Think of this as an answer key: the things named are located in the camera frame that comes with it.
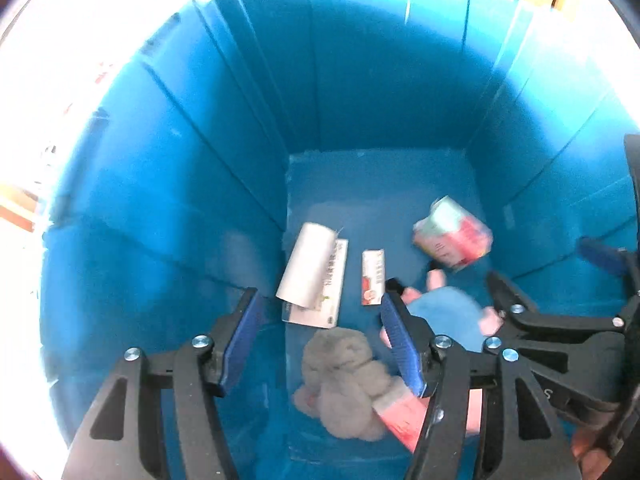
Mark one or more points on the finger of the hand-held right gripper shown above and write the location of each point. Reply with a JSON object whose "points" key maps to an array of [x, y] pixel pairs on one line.
{"points": [[505, 295], [600, 255]]}

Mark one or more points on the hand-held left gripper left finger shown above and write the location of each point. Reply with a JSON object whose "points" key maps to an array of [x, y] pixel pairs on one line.
{"points": [[245, 340]]}

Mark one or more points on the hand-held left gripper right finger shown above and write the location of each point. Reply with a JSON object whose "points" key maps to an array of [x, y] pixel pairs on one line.
{"points": [[402, 347]]}

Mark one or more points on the pig plush with blue body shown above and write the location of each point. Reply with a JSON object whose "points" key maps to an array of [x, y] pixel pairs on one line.
{"points": [[450, 315]]}

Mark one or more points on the grey plush toy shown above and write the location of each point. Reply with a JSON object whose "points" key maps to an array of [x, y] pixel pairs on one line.
{"points": [[345, 385]]}

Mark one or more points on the pink box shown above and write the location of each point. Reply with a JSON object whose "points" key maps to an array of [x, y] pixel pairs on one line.
{"points": [[402, 420]]}

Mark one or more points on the small red white box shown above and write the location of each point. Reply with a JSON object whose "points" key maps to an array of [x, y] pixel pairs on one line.
{"points": [[372, 280]]}

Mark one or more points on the mint and pink packet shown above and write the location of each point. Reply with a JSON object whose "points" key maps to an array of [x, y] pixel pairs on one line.
{"points": [[452, 235]]}

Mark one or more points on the white cylindrical bottle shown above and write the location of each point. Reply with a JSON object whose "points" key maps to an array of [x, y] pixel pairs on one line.
{"points": [[307, 265]]}

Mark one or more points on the blue plastic storage crate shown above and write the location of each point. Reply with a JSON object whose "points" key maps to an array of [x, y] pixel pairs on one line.
{"points": [[375, 85]]}

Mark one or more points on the person's right hand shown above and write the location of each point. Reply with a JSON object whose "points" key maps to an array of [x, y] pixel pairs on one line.
{"points": [[590, 460]]}

